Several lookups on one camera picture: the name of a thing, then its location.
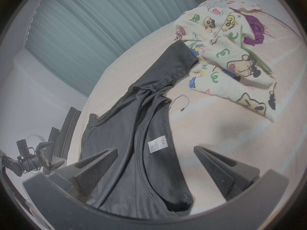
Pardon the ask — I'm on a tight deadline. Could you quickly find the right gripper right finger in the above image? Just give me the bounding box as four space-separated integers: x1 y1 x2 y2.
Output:
193 146 261 199

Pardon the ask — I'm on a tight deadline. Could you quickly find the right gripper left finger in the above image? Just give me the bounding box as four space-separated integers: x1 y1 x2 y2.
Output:
49 148 118 196

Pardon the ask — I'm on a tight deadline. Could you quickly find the black T-shirt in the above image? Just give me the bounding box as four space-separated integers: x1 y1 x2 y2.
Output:
79 42 199 219

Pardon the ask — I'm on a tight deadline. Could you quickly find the bed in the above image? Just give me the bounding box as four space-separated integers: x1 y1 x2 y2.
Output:
64 0 306 213

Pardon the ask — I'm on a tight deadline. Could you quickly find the white printed pyjama top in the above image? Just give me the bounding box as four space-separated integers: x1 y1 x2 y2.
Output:
174 6 277 123

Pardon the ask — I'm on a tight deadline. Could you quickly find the purple garment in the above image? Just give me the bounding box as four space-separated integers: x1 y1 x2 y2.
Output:
229 7 265 46

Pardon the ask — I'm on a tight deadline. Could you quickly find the white printed pillow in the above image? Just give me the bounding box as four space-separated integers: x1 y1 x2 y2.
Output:
198 0 262 11

